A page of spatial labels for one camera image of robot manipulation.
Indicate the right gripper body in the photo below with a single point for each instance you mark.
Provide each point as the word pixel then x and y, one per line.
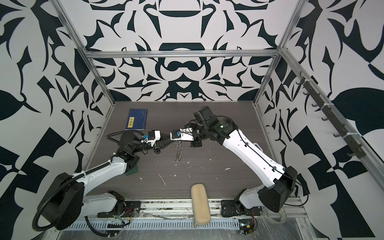
pixel 200 134

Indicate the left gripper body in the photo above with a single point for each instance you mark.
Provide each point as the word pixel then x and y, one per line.
pixel 156 148

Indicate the beige eyeglass case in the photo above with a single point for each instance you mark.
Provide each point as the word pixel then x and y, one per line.
pixel 200 204

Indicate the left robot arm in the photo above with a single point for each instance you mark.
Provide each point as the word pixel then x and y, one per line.
pixel 68 199

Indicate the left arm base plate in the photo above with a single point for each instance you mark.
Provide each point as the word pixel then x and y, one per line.
pixel 123 209

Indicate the wall hook rail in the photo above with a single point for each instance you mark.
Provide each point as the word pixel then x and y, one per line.
pixel 333 115

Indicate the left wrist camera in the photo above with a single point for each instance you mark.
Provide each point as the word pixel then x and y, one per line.
pixel 151 138

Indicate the small circuit board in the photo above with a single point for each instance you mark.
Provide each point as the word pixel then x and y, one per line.
pixel 248 226

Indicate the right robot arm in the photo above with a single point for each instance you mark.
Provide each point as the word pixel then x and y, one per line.
pixel 278 182

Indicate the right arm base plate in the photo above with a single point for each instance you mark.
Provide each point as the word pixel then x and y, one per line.
pixel 232 208

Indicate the white digital timer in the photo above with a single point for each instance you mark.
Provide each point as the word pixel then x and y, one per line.
pixel 258 146

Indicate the blue booklet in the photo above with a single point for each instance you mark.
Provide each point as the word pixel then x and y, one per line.
pixel 137 119

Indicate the white cable duct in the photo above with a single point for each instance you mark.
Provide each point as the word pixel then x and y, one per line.
pixel 187 224

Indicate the green plastic card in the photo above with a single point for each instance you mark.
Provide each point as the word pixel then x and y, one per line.
pixel 131 169

